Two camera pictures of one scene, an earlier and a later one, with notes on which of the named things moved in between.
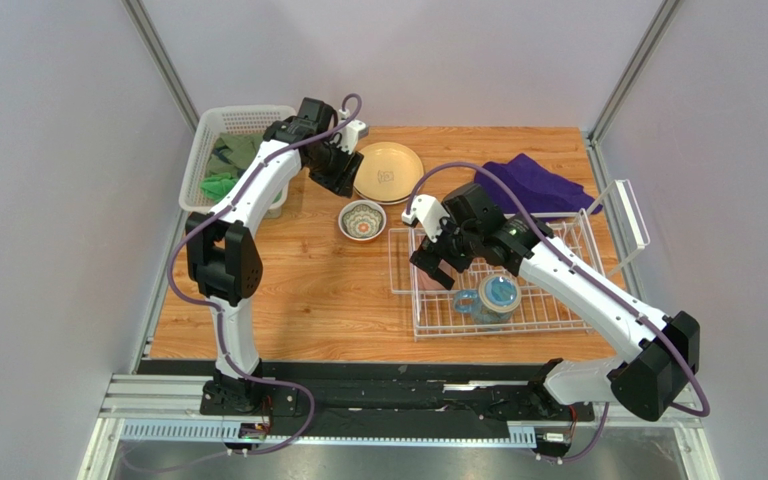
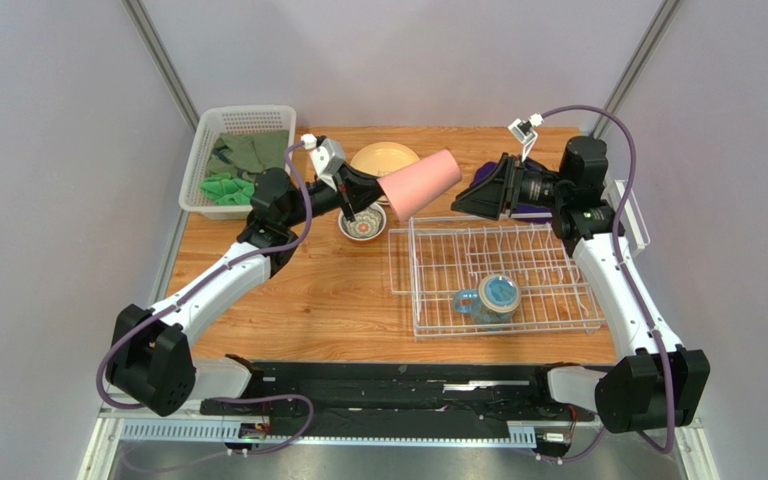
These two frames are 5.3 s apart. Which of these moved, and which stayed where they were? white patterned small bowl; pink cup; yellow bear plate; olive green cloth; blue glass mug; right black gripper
Moved: right black gripper; pink cup
Stayed: blue glass mug; olive green cloth; white patterned small bowl; yellow bear plate
